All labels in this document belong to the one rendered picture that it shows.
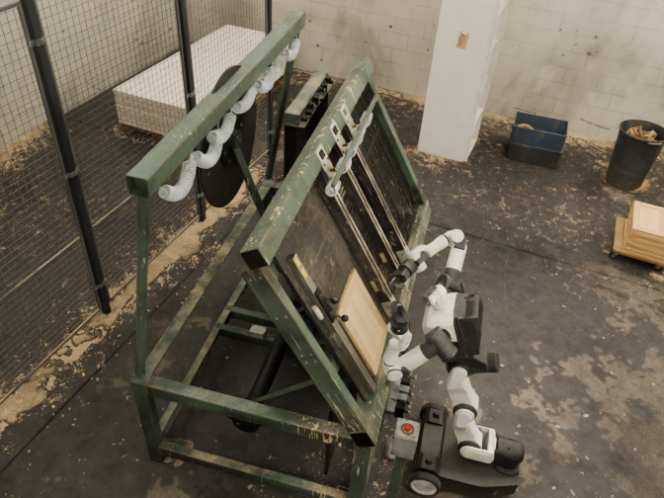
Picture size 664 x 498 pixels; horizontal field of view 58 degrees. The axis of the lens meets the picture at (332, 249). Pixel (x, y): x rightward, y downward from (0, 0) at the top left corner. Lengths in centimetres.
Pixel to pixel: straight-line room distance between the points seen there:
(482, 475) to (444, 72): 428
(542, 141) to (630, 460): 385
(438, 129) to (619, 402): 359
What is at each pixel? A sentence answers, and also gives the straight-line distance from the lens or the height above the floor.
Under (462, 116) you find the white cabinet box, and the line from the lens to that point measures 693.
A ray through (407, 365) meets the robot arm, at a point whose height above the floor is 119.
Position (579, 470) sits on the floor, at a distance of 452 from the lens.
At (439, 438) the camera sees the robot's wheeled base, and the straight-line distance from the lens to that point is 411.
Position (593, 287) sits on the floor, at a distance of 588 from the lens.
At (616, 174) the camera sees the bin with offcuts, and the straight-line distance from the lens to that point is 739.
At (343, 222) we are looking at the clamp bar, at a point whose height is 154.
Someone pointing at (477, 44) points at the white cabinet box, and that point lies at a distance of 663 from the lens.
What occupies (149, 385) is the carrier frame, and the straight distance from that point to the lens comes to 357.
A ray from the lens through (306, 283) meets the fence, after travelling 288.
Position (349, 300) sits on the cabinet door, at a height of 127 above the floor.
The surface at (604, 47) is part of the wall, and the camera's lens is 797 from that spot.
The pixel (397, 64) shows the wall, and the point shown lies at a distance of 849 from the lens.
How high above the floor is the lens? 354
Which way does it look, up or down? 39 degrees down
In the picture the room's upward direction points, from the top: 4 degrees clockwise
